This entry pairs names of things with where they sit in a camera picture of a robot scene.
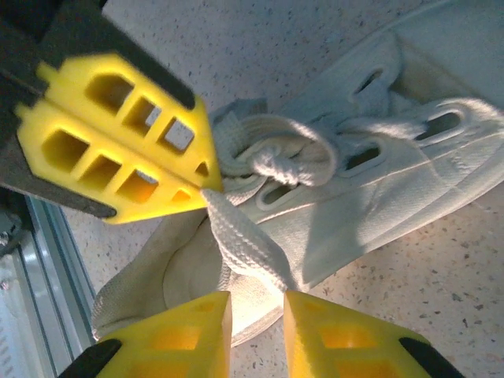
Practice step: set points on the aluminium rail frame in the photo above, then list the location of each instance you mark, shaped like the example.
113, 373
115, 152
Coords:
59, 275

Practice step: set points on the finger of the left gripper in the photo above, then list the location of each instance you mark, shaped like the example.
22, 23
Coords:
118, 197
157, 90

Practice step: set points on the white shoelace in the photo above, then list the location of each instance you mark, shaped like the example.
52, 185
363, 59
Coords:
244, 236

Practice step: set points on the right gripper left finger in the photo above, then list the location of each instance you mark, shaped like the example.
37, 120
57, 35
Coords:
189, 342

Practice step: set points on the white canvas shoe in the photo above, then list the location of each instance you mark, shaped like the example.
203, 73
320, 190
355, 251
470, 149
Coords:
374, 204

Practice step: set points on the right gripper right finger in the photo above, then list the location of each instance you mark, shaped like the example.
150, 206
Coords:
334, 338

